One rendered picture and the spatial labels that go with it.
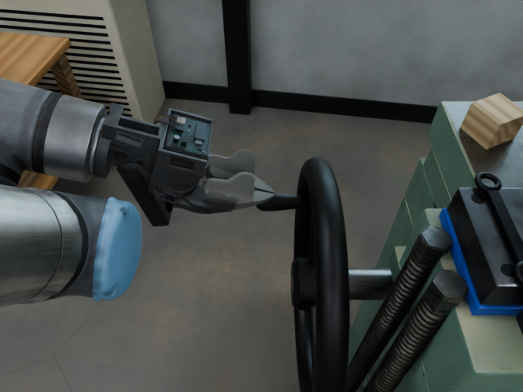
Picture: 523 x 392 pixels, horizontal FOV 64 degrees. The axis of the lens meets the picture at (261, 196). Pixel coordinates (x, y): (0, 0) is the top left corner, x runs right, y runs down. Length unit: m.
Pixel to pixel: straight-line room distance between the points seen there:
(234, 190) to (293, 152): 1.31
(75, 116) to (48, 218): 0.17
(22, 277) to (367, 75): 1.73
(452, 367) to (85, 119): 0.40
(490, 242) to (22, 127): 0.42
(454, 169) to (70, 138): 0.44
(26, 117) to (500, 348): 0.45
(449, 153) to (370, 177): 1.18
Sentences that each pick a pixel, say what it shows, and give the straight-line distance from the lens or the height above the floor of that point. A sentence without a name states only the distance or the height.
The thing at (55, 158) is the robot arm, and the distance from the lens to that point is 0.48.
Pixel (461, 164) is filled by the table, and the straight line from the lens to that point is 0.55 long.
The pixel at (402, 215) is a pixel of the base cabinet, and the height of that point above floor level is 0.68.
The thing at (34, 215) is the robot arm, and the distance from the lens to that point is 0.32.
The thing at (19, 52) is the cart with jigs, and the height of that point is 0.53.
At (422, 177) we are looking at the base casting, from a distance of 0.66.
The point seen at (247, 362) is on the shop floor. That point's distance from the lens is 1.31.
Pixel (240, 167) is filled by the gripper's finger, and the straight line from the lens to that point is 0.52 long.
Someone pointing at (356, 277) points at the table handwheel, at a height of 0.83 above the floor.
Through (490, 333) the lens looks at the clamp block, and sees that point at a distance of 0.35.
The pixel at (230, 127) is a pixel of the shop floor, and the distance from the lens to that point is 1.92.
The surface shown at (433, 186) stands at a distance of 0.62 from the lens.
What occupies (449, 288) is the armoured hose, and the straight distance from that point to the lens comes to 0.34.
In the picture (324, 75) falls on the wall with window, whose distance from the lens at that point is 1.91.
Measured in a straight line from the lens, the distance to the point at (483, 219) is 0.35.
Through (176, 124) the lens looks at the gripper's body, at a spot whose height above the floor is 0.94.
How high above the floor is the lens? 1.24
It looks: 50 degrees down
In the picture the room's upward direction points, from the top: straight up
